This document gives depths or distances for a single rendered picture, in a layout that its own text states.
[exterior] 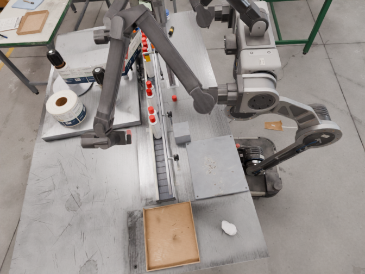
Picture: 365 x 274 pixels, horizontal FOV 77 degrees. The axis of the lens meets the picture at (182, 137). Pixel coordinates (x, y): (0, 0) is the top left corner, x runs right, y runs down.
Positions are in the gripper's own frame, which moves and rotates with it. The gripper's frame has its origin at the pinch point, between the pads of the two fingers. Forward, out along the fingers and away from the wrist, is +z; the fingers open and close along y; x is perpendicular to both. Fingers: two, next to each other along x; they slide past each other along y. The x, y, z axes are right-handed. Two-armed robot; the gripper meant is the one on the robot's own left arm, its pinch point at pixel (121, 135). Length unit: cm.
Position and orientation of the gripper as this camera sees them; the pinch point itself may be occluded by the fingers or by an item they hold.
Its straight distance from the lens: 115.2
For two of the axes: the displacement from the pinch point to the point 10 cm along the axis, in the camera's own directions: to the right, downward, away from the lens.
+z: 1.0, -1.6, 9.8
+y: -9.9, 0.3, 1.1
